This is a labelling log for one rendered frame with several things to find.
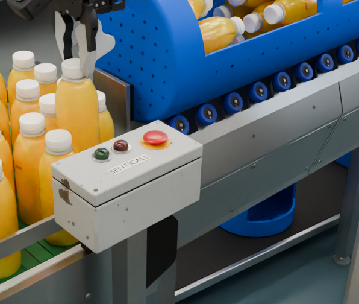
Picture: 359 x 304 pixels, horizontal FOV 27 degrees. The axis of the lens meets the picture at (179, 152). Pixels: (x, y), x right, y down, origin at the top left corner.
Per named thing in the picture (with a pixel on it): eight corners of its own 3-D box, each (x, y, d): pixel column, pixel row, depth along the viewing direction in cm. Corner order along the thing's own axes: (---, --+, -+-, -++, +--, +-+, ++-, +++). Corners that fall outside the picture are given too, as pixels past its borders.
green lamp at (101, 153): (112, 157, 106) (112, 150, 106) (100, 163, 105) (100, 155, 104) (102, 151, 107) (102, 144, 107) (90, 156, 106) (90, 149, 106)
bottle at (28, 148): (41, 199, 131) (35, 111, 123) (68, 215, 128) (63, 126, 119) (10, 216, 127) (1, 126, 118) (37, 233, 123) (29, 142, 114)
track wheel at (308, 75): (310, 58, 165) (303, 61, 167) (296, 62, 163) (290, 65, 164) (317, 78, 165) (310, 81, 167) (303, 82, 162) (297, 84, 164)
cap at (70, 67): (83, 79, 114) (83, 69, 113) (58, 77, 114) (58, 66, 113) (91, 69, 117) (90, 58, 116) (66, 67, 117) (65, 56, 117)
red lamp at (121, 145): (131, 149, 108) (131, 142, 108) (120, 154, 107) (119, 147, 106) (121, 143, 110) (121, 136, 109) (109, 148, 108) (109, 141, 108)
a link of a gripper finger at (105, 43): (124, 73, 115) (116, 13, 112) (93, 84, 112) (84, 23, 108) (111, 69, 118) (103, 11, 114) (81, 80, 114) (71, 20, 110)
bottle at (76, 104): (94, 181, 121) (90, 84, 112) (53, 175, 122) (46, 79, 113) (105, 158, 127) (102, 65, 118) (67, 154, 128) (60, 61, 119)
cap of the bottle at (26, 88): (29, 101, 126) (28, 91, 125) (11, 95, 128) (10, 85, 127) (44, 91, 129) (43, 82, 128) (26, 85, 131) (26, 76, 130)
